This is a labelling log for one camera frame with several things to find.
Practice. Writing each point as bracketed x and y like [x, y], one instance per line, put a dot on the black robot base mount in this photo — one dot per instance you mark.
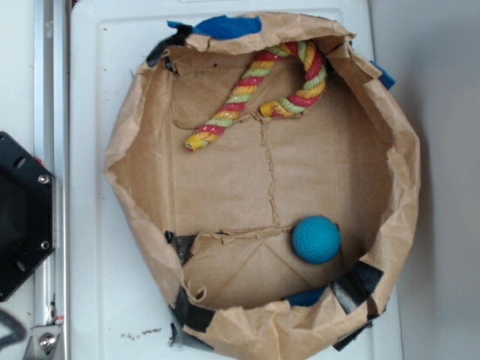
[26, 215]

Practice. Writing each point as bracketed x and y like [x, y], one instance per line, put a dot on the brown paper bag bin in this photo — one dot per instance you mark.
[223, 146]

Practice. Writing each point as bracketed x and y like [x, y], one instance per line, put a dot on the blue dimpled ball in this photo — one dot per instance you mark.
[316, 239]

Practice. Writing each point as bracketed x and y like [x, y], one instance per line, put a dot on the metal corner bracket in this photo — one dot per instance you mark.
[45, 343]

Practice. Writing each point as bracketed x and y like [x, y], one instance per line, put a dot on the aluminium extrusion rail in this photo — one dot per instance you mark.
[51, 145]

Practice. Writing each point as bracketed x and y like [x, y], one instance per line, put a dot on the white plastic tray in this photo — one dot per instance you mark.
[116, 309]

